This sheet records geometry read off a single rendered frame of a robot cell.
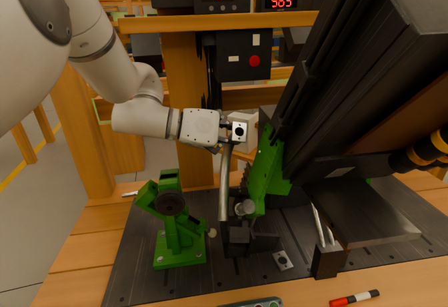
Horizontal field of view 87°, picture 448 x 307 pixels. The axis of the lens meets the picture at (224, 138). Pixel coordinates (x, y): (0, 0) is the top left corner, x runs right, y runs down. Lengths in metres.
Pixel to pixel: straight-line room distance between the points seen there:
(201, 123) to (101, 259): 0.53
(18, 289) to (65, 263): 1.34
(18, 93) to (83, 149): 0.83
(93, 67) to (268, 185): 0.45
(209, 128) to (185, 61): 0.30
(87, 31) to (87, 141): 0.65
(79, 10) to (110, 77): 0.12
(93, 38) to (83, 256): 0.70
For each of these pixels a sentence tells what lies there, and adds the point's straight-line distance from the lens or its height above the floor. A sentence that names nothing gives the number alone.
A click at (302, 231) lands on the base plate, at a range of 0.87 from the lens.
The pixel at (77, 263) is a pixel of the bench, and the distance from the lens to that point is 0.93.
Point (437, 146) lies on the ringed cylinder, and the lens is 0.51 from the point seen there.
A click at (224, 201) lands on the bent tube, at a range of 0.72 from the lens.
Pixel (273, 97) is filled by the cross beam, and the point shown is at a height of 1.23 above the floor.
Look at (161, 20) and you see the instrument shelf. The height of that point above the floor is 1.53.
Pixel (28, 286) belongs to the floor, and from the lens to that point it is 2.25.
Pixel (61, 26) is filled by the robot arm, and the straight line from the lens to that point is 0.21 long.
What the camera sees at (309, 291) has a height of 0.90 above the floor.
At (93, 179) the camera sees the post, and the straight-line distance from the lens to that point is 1.09.
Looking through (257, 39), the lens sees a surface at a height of 1.47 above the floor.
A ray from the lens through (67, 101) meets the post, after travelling 0.97.
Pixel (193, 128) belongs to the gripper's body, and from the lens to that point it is 0.61.
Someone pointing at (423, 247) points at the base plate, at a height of 0.90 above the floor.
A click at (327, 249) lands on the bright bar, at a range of 0.70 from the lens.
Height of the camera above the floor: 1.53
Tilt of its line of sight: 27 degrees down
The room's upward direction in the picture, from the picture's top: 2 degrees counter-clockwise
